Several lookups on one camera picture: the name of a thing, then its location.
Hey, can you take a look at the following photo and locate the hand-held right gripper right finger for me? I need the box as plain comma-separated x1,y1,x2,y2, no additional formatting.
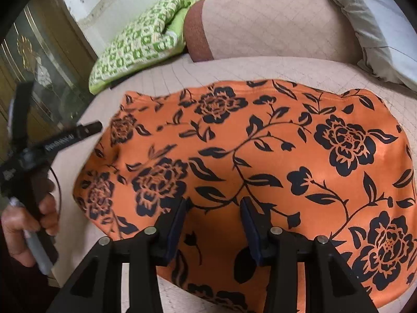
240,196,380,313

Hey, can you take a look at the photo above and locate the wooden door with glass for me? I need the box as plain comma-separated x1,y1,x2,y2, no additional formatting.
0,0,105,177

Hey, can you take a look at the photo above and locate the person's left hand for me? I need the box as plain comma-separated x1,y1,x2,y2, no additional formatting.
0,181,60,268

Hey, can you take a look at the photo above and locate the person's left forearm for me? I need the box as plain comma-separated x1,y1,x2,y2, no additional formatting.
0,235,56,313

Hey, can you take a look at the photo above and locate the grey pillow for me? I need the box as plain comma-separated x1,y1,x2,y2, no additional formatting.
309,0,417,92

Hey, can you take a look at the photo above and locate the black cable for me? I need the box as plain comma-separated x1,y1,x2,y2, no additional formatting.
48,166,63,224

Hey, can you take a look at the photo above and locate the green checkered folded blanket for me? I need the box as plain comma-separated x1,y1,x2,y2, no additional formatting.
89,0,196,94

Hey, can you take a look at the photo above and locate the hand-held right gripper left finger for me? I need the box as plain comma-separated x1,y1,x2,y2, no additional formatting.
49,197,191,313

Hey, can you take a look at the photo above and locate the orange black floral shirt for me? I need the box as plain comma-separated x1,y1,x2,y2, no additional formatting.
72,79,417,313

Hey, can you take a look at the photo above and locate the pink brown sofa cushion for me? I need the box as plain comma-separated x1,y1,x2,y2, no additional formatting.
183,0,365,63

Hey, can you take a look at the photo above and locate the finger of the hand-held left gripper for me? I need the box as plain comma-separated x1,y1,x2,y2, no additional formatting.
7,81,35,157
44,121,102,153

